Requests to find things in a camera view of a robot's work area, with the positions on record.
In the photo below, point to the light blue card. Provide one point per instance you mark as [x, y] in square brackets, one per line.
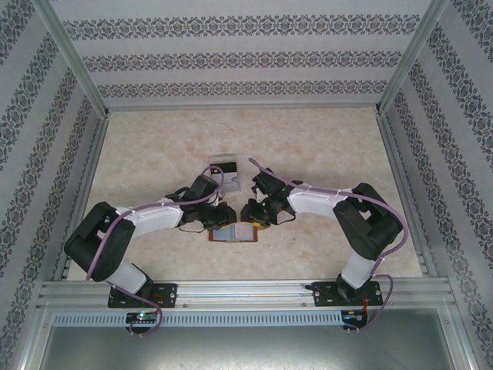
[223, 233]

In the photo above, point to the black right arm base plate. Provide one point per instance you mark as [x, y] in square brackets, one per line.
[323, 294]

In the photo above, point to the aluminium table side rail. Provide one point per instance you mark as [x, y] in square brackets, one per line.
[400, 173]
[86, 185]

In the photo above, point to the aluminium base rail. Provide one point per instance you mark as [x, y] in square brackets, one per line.
[246, 294]

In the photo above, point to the aluminium frame post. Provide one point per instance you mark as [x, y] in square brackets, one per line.
[414, 58]
[73, 58]

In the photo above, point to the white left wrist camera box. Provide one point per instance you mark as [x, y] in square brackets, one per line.
[220, 199]

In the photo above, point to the white card with pink print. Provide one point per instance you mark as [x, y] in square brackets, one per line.
[245, 233]

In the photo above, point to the white VIP card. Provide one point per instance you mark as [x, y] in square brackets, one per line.
[232, 183]

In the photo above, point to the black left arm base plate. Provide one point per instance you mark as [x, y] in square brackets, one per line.
[167, 294]

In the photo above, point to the clear plastic box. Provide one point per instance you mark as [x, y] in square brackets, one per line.
[227, 159]

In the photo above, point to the brown leather card holder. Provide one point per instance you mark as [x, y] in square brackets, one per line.
[211, 236]

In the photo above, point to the black card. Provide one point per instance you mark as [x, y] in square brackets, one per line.
[229, 168]

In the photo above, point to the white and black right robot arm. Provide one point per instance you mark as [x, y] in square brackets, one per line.
[312, 200]

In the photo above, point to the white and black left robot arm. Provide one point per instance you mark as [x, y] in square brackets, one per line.
[154, 219]

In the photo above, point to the grey metal sheet panel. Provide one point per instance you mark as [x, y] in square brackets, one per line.
[246, 350]

